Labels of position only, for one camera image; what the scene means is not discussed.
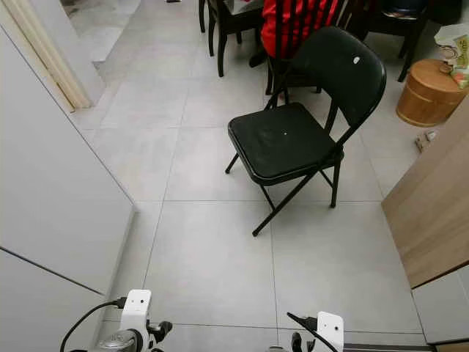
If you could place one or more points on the light wooden cabinet panel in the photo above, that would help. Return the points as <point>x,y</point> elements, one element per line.
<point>429,213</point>

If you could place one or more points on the person in red top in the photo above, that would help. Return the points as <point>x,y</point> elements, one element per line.
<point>297,26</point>

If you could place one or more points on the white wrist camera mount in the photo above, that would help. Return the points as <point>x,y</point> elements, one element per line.
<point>330,328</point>
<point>136,308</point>

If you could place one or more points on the round wooden bucket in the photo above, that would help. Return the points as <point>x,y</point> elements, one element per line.
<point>429,92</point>

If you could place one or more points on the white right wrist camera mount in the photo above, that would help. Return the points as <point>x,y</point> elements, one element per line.
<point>330,328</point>

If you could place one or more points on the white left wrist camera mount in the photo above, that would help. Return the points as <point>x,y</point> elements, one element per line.
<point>136,308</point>

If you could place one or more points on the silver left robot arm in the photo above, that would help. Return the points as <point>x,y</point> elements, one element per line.
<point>121,343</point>

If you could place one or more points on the beige door frame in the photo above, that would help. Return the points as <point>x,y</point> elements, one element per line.
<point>44,51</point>

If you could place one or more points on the black folding chair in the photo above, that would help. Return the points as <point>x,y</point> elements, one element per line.
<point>286,143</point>

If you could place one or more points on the dark wooden dining chair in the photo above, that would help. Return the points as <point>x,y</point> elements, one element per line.
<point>282,66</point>
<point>403,22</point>
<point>227,18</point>

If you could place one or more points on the white plastic bag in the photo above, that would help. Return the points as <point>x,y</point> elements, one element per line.
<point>454,44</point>

